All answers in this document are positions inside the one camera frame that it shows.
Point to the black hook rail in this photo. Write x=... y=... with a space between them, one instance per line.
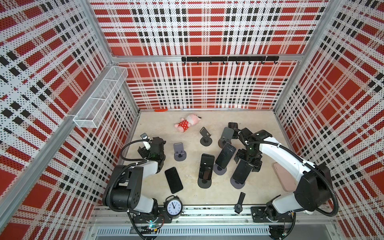
x=224 y=59

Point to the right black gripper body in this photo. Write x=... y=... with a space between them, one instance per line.
x=250 y=158

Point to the grey stand back right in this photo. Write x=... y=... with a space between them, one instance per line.
x=226 y=137

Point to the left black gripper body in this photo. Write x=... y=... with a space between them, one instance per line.
x=144 y=151

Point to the grey stand back centre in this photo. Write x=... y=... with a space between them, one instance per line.
x=206 y=139

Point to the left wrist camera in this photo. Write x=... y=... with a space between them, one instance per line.
x=146 y=141

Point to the dark stand centre front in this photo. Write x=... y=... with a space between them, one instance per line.
x=204 y=184

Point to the grey stand left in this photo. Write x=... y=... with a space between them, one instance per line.
x=179 y=152

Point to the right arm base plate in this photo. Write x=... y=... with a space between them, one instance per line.
x=264 y=214

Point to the pink phone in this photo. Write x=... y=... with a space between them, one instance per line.
x=285 y=178

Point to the white wire mesh basket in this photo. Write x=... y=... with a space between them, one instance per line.
x=93 y=111

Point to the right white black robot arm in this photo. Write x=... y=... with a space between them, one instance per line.
x=314 y=191

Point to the black alarm clock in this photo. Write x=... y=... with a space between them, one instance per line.
x=173 y=206

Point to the black phone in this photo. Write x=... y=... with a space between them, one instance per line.
x=225 y=156
x=234 y=126
x=206 y=167
x=242 y=171
x=174 y=180

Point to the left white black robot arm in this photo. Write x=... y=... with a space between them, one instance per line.
x=124 y=189

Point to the grey stand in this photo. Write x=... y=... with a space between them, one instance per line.
x=226 y=137
x=206 y=139
x=218 y=170
x=236 y=184
x=179 y=152

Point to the grey stand front right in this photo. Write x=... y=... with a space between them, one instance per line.
x=236 y=184

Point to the grey stand centre middle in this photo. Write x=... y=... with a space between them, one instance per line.
x=218 y=170

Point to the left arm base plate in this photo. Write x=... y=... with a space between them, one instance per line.
x=162 y=217

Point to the black wristwatch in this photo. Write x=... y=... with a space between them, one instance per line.
x=238 y=208

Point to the pink plush toy red dress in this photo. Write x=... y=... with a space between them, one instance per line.
x=189 y=121

